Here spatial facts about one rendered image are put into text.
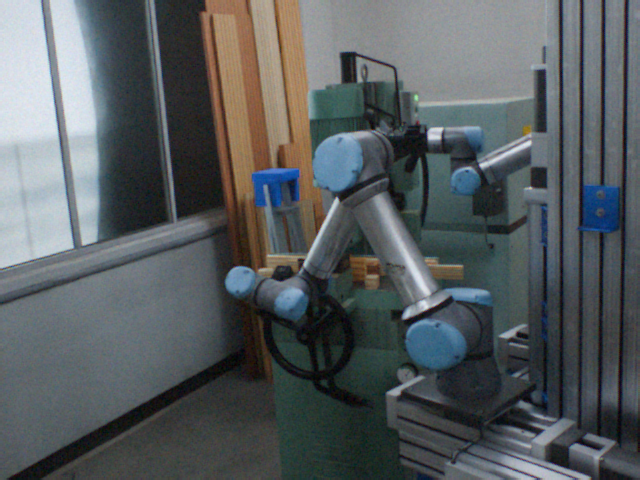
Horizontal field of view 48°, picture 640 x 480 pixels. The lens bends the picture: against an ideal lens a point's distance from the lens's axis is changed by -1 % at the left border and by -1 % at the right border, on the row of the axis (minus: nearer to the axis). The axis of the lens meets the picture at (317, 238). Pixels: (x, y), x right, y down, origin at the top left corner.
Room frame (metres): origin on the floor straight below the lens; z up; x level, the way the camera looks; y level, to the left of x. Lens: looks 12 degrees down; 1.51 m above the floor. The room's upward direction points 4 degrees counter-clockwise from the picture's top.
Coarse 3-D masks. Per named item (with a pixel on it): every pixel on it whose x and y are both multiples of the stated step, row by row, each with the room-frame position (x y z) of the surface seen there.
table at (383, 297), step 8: (296, 272) 2.39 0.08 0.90; (384, 280) 2.22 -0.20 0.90; (352, 288) 2.16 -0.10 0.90; (360, 288) 2.15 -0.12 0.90; (384, 288) 2.13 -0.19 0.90; (392, 288) 2.13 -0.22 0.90; (352, 296) 2.15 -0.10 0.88; (360, 296) 2.14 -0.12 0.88; (368, 296) 2.13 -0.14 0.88; (376, 296) 2.12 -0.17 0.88; (384, 296) 2.11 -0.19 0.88; (392, 296) 2.10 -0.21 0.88; (344, 304) 2.09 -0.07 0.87; (352, 304) 2.12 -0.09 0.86; (360, 304) 2.14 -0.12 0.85; (368, 304) 2.13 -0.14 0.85; (376, 304) 2.12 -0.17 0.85; (384, 304) 2.11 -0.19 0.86; (392, 304) 2.10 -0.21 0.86; (400, 304) 2.09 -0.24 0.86; (304, 312) 2.11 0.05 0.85
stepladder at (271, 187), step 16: (256, 176) 3.22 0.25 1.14; (272, 176) 3.17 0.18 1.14; (288, 176) 3.20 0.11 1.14; (256, 192) 3.20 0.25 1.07; (272, 192) 3.16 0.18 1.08; (288, 192) 3.28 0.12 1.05; (272, 208) 3.16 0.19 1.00; (288, 208) 3.22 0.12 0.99; (272, 224) 3.15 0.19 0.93; (288, 224) 3.30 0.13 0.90; (272, 240) 3.17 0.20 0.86; (304, 240) 3.32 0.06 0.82
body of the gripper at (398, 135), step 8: (392, 128) 2.14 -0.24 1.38; (400, 128) 2.13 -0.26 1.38; (408, 128) 2.11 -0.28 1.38; (416, 128) 2.10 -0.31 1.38; (424, 128) 2.09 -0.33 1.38; (392, 136) 2.11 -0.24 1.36; (400, 136) 2.10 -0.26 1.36; (408, 136) 2.10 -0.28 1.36; (416, 136) 2.09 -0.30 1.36; (424, 136) 2.08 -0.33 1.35; (392, 144) 2.12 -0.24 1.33; (400, 144) 2.10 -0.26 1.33; (408, 144) 2.13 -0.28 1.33; (416, 144) 2.12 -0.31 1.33; (424, 144) 2.08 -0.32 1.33; (400, 152) 2.13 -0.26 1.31; (408, 152) 2.13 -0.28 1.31
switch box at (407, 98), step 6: (402, 96) 2.53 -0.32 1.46; (408, 96) 2.52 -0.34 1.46; (414, 96) 2.55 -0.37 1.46; (402, 102) 2.53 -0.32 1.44; (408, 102) 2.52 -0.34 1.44; (414, 102) 2.54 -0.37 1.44; (396, 108) 2.53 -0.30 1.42; (402, 108) 2.53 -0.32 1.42; (408, 108) 2.52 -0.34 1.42; (414, 108) 2.54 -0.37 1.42; (396, 114) 2.54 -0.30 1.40; (402, 114) 2.53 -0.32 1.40; (408, 114) 2.52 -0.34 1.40; (414, 114) 2.54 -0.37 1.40; (396, 120) 2.54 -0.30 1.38; (402, 120) 2.53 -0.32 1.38; (408, 120) 2.52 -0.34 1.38; (414, 120) 2.54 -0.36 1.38
